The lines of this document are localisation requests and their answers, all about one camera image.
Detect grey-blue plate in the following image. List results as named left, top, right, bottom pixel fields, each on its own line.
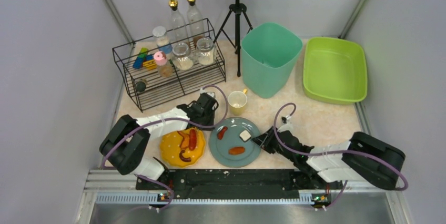
left=208, top=117, right=261, bottom=168

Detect cream yellow mug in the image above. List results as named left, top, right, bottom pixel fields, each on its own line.
left=228, top=88, right=248, bottom=116

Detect yellow scalloped plate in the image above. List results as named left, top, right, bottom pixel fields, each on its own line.
left=159, top=127, right=206, bottom=168

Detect large clear glass jar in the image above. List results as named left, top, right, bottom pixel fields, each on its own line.
left=173, top=43, right=194, bottom=70

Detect pink lid spice jar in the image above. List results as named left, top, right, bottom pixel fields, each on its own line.
left=153, top=51, right=173, bottom=77

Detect black lid spice jar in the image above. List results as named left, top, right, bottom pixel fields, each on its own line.
left=135, top=79, right=147, bottom=93

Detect oil bottle gold cap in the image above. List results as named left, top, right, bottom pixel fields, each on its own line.
left=187, top=0, right=205, bottom=45
left=168, top=0, right=190, bottom=45

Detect blue label jar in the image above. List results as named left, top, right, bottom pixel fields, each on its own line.
left=152, top=26, right=173, bottom=59

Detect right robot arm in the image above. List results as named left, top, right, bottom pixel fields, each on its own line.
left=251, top=127, right=406, bottom=190

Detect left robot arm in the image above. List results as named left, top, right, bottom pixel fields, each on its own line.
left=99, top=91, right=218, bottom=180

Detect white tofu cube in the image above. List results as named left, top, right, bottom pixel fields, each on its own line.
left=239, top=130, right=252, bottom=142

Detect orange fried piece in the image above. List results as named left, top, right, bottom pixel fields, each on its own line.
left=228, top=146, right=246, bottom=156

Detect colourful toy blocks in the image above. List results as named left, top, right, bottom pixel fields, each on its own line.
left=133, top=47, right=157, bottom=70

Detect teal plastic bin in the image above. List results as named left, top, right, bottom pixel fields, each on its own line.
left=241, top=22, right=303, bottom=98

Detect green plastic tub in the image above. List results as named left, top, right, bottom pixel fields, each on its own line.
left=302, top=37, right=368, bottom=105

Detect black tripod stand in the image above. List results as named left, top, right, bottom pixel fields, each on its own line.
left=214, top=0, right=253, bottom=77

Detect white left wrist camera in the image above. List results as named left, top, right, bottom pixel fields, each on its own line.
left=199, top=88, right=216, bottom=99

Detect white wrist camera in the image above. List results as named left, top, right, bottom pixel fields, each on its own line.
left=278, top=115, right=293, bottom=133
left=199, top=88, right=216, bottom=99

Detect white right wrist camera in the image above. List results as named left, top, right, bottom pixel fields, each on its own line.
left=278, top=115, right=293, bottom=133

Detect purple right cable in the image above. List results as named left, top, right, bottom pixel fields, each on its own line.
left=273, top=102, right=409, bottom=211

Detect purple cable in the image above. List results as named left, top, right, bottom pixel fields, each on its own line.
left=101, top=85, right=230, bottom=212
left=273, top=102, right=409, bottom=211

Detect black wire rack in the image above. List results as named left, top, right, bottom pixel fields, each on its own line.
left=112, top=26, right=227, bottom=111

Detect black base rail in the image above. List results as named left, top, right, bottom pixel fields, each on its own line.
left=87, top=166, right=380, bottom=211

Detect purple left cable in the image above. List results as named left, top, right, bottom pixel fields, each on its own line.
left=101, top=85, right=230, bottom=212

